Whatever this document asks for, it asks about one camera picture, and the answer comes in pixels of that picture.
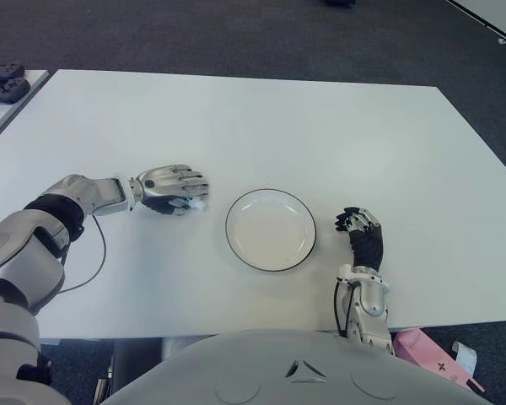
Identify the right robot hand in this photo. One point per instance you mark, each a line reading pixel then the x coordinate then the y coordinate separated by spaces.
pixel 367 246

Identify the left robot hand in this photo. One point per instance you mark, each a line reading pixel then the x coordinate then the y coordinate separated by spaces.
pixel 168 183

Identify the green white toothpaste tube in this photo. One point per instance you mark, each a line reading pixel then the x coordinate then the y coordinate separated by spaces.
pixel 196 204

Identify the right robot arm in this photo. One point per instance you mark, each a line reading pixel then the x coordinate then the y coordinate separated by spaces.
pixel 373 299

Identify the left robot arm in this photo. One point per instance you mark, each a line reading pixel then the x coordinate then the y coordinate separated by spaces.
pixel 25 244

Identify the white plate black rim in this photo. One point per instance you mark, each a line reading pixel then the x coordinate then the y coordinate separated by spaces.
pixel 270 230

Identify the pink cardboard box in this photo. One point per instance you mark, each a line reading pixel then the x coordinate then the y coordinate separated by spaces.
pixel 426 350

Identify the white paper slip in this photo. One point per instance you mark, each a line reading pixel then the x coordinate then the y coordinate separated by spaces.
pixel 466 356

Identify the grey robot torso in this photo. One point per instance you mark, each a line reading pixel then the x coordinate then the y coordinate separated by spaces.
pixel 278 371

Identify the black game controller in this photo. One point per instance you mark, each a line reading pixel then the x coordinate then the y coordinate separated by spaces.
pixel 6 89
pixel 2 71

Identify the white background table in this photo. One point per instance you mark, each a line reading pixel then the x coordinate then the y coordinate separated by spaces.
pixel 497 17

